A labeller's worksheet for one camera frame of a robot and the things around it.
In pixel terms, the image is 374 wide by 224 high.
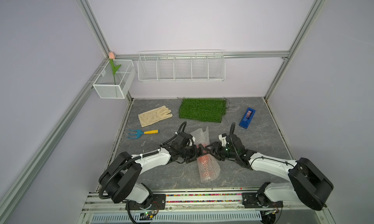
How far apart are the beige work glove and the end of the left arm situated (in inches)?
16.3

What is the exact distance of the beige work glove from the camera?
108 centimetres

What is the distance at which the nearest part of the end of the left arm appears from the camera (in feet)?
2.17
